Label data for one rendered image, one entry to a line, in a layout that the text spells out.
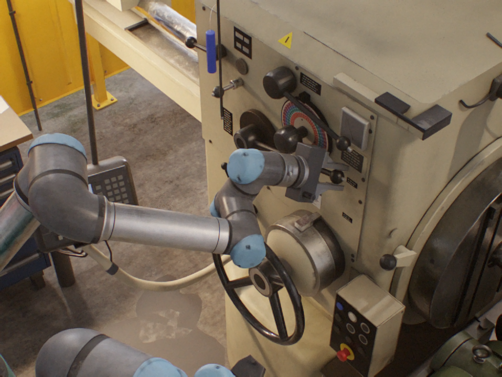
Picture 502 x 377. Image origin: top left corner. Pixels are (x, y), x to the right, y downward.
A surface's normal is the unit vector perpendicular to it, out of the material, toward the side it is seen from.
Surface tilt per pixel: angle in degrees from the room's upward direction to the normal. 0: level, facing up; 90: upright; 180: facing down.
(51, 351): 37
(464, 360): 21
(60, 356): 28
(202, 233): 51
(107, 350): 15
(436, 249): 62
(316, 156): 72
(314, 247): 33
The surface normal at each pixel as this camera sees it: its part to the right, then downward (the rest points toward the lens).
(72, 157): 0.57, -0.67
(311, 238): 0.23, -0.48
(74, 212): 0.21, -0.04
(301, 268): -0.41, 0.38
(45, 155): -0.23, -0.67
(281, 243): -0.74, -0.03
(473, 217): -0.44, -0.33
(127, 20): 0.00, -0.73
